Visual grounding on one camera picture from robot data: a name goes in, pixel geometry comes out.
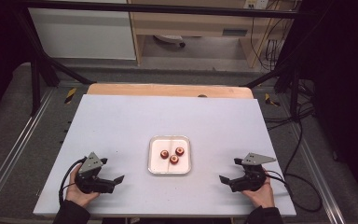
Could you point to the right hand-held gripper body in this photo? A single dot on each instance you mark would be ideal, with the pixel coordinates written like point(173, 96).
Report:
point(251, 180)

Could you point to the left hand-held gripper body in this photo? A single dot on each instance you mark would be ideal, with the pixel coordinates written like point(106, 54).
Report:
point(90, 183)

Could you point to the white square tray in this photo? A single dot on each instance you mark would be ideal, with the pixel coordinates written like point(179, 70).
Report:
point(158, 165)

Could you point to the red cored fruit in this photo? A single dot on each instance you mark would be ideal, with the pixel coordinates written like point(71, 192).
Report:
point(179, 151)
point(164, 154)
point(174, 159)

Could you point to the person's left hand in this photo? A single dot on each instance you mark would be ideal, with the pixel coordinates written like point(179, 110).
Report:
point(77, 196)

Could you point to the person's right hand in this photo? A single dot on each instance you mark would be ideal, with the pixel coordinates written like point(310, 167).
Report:
point(262, 196)

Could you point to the yellow black tape strip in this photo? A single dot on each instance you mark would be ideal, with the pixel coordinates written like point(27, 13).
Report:
point(70, 95)
point(270, 100)

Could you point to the wooden table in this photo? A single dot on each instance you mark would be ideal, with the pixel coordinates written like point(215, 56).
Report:
point(167, 90)

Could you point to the white cabinet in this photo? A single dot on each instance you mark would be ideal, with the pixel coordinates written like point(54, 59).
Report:
point(80, 34)

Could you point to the white chair base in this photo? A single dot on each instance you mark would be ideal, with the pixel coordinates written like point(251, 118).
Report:
point(169, 39)

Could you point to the light wooden desk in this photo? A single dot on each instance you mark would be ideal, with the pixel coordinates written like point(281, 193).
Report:
point(192, 23)

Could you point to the aluminium floor rail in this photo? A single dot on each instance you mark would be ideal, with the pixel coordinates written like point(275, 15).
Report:
point(320, 174)
point(15, 149)

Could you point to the black metal frame stand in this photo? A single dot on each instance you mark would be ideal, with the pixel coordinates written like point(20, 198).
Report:
point(294, 90)
point(35, 84)

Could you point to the white wall socket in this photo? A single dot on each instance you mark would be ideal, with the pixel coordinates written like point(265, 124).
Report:
point(256, 3)

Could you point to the black horizontal frame bar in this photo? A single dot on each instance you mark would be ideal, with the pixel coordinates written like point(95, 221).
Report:
point(167, 8)

